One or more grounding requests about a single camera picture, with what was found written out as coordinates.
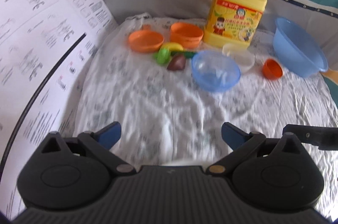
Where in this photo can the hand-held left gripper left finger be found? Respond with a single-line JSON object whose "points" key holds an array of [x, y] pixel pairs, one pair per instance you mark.
{"points": [[109, 132]]}

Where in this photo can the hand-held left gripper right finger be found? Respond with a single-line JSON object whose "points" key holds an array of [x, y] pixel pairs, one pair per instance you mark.
{"points": [[231, 134]]}

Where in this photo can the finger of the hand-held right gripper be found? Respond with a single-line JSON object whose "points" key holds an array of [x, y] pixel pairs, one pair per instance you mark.
{"points": [[311, 134]]}

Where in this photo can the blue transparent bowl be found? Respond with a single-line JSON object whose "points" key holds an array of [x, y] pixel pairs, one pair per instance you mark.
{"points": [[215, 73]]}

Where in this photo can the small orange bowl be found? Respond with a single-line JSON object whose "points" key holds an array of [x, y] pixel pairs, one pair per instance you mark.
{"points": [[272, 69]]}

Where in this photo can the clear plastic bowl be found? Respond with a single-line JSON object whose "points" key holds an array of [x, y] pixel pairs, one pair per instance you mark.
{"points": [[241, 57]]}

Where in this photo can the white cat-printed blanket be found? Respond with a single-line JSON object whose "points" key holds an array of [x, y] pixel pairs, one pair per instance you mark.
{"points": [[158, 108]]}

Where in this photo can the teal yellow striped cloth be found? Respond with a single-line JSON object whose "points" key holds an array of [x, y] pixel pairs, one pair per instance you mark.
{"points": [[330, 78]]}

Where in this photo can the blue plastic basin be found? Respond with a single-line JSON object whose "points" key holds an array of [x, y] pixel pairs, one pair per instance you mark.
{"points": [[298, 52]]}

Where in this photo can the brown toy onion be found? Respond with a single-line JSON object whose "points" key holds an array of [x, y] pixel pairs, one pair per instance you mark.
{"points": [[176, 63]]}

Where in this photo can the dark green toy cucumber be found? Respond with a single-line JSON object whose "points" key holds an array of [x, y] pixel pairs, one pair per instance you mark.
{"points": [[188, 54]]}

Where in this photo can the green toy vegetable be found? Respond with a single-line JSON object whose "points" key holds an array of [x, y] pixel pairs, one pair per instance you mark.
{"points": [[161, 57]]}

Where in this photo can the orange toy pan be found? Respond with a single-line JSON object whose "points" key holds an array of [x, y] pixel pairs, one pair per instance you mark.
{"points": [[145, 42]]}

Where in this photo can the yellow toy banana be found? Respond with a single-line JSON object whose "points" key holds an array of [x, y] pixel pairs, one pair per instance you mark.
{"points": [[173, 46]]}

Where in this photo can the wide orange bowl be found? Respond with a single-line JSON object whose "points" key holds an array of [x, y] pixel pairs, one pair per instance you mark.
{"points": [[186, 35]]}

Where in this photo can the white instruction sheet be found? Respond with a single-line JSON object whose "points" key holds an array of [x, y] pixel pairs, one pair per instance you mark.
{"points": [[39, 42]]}

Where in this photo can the yellow detergent pump bottle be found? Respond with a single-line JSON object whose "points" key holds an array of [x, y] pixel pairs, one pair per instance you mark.
{"points": [[235, 15]]}

